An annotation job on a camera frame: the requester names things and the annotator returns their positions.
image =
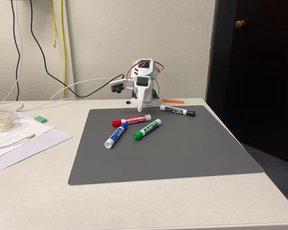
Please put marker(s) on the small camera on white mount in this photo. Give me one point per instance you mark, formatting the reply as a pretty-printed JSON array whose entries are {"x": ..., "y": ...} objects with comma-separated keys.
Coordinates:
[{"x": 116, "y": 87}]

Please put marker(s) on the blue dry erase marker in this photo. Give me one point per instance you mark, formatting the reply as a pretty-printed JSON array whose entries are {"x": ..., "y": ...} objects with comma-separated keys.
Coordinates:
[{"x": 116, "y": 135}]

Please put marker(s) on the orange stick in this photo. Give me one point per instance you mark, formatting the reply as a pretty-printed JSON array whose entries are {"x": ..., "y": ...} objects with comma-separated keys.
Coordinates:
[{"x": 172, "y": 100}]

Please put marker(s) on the grey rubber mat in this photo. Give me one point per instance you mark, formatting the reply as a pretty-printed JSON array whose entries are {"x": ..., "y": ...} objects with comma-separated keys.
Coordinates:
[{"x": 172, "y": 148}]

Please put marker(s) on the brass door knob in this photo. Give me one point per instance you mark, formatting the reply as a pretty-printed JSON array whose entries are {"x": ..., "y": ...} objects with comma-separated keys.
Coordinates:
[{"x": 240, "y": 24}]

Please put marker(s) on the green eraser block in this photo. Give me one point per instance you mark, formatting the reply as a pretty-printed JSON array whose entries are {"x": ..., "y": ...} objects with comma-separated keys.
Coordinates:
[{"x": 40, "y": 118}]

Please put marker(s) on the black dry erase marker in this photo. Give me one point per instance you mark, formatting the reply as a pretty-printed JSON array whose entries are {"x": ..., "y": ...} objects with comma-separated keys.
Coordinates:
[{"x": 175, "y": 110}]

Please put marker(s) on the red dry erase marker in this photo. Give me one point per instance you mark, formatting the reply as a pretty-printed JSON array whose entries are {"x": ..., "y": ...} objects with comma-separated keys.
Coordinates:
[{"x": 134, "y": 119}]

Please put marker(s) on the clear tape dispenser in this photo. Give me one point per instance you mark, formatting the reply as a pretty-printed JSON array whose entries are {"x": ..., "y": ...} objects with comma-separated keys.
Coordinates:
[{"x": 4, "y": 122}]

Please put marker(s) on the white paper stack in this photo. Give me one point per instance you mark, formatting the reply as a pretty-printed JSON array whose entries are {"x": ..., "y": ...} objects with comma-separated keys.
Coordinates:
[{"x": 38, "y": 148}]

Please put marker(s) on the printed white paper sheet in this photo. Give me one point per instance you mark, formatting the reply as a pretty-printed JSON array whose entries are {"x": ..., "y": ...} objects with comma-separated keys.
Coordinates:
[{"x": 14, "y": 136}]

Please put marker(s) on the dark wooden door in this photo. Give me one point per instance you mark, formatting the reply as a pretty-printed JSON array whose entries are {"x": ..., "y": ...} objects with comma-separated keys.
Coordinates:
[{"x": 259, "y": 72}]

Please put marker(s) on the green dry erase marker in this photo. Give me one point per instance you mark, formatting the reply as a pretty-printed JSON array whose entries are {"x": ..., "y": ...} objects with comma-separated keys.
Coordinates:
[{"x": 147, "y": 129}]

